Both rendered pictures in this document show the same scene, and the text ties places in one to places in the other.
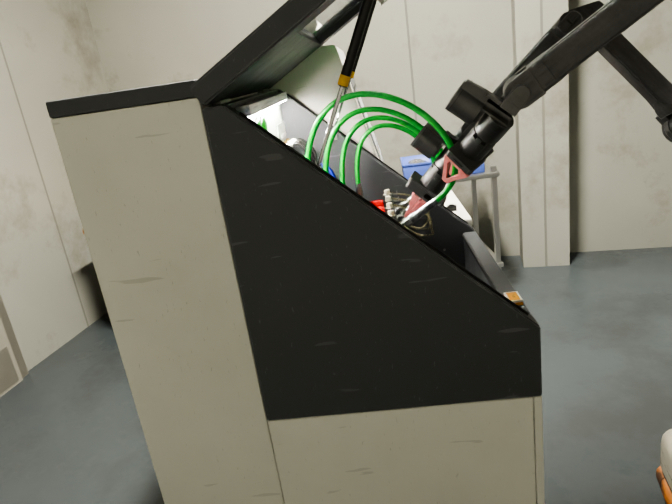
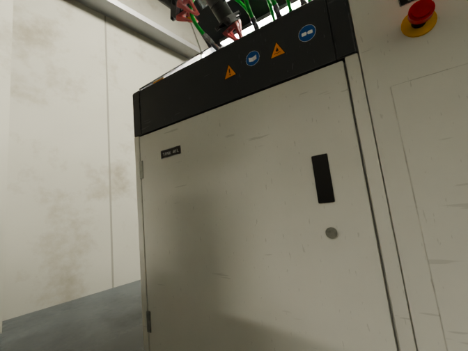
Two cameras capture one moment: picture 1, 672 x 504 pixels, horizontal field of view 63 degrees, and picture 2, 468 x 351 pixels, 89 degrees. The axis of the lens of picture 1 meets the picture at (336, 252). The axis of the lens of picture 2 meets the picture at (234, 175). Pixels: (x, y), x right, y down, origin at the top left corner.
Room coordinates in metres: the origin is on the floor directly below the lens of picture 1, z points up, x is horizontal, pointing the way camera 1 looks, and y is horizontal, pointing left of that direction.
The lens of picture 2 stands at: (1.60, -0.96, 0.50)
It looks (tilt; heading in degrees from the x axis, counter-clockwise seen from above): 8 degrees up; 115
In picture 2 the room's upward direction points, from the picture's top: 6 degrees counter-clockwise
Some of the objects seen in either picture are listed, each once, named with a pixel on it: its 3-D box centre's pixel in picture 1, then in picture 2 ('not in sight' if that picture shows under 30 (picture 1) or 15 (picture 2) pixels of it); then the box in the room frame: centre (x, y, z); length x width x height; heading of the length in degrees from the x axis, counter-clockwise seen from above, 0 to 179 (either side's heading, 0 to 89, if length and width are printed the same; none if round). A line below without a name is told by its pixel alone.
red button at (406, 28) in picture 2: not in sight; (420, 16); (1.76, -0.47, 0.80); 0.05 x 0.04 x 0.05; 175
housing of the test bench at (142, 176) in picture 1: (262, 308); not in sight; (1.73, 0.28, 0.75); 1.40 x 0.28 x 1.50; 175
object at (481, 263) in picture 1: (491, 294); (217, 82); (1.32, -0.39, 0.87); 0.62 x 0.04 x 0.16; 175
